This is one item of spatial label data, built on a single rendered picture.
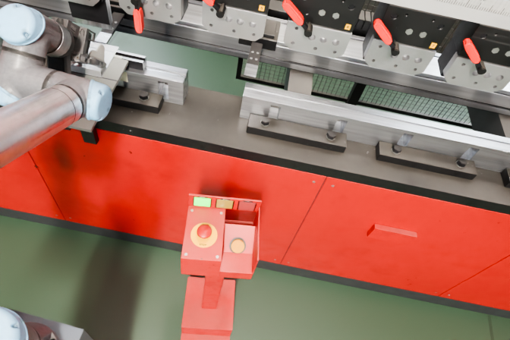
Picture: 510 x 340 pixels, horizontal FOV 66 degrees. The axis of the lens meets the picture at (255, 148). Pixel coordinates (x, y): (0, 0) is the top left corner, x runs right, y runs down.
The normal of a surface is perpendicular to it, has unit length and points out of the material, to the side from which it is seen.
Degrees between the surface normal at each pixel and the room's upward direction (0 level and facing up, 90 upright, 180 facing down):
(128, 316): 0
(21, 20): 41
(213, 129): 0
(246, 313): 0
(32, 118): 53
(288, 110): 90
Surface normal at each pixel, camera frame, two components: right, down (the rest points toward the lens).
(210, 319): 0.14, -0.59
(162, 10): -0.15, 0.78
